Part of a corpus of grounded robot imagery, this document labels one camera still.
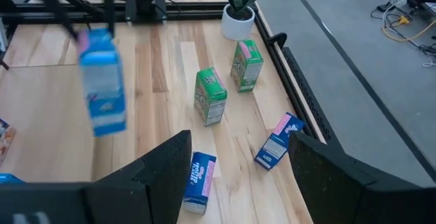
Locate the green cereal box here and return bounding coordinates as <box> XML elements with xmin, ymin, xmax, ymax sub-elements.
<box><xmin>230</xmin><ymin>39</ymin><xmax>265</xmax><ymax>94</ymax></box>
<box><xmin>193</xmin><ymin>67</ymin><xmax>228</xmax><ymax>127</ymax></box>

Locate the black arched clamp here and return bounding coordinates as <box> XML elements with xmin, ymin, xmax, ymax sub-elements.
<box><xmin>267</xmin><ymin>32</ymin><xmax>288</xmax><ymax>50</ymax></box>

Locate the green plant in white pot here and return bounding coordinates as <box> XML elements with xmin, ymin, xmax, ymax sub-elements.
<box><xmin>219</xmin><ymin>0</ymin><xmax>277</xmax><ymax>42</ymax></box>

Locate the black metal table frame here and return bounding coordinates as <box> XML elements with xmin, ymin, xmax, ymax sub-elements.
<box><xmin>0</xmin><ymin>0</ymin><xmax>330</xmax><ymax>143</ymax></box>

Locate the dark blue cereal box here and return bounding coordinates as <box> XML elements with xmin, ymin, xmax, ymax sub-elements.
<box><xmin>253</xmin><ymin>112</ymin><xmax>307</xmax><ymax>171</ymax></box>
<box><xmin>181</xmin><ymin>151</ymin><xmax>218</xmax><ymax>215</ymax></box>
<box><xmin>0</xmin><ymin>117</ymin><xmax>17</xmax><ymax>165</ymax></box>

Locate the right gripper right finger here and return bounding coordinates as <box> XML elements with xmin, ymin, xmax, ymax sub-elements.
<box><xmin>289</xmin><ymin>131</ymin><xmax>436</xmax><ymax>224</ymax></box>

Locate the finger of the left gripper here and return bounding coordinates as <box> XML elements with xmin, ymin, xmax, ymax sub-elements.
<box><xmin>101</xmin><ymin>0</ymin><xmax>119</xmax><ymax>36</ymax></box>
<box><xmin>35</xmin><ymin>0</ymin><xmax>80</xmax><ymax>41</ymax></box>

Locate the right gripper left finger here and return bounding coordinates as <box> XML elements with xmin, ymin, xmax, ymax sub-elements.
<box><xmin>81</xmin><ymin>130</ymin><xmax>193</xmax><ymax>224</ymax></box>

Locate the yellow cable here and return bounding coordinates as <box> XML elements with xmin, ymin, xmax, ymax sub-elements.
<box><xmin>381</xmin><ymin>14</ymin><xmax>436</xmax><ymax>43</ymax></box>

